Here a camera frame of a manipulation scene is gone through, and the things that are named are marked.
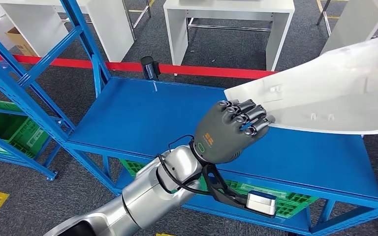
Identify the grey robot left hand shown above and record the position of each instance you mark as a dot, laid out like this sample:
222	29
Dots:
221	136

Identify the white plastic body panel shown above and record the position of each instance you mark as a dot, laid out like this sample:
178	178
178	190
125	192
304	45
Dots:
339	91

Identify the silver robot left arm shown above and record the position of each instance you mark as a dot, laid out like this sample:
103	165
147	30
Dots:
150	195

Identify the blue metal shelf rack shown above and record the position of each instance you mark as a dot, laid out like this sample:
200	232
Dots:
143	114
44	169

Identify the red barrier belt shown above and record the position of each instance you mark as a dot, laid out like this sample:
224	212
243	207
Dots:
62	62
208	70

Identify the cardboard box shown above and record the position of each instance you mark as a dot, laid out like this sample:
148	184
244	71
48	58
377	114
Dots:
21	42

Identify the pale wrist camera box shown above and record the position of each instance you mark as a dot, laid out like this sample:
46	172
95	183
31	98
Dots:
260	203

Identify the black stanchion post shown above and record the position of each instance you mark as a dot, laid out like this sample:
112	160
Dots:
149	68

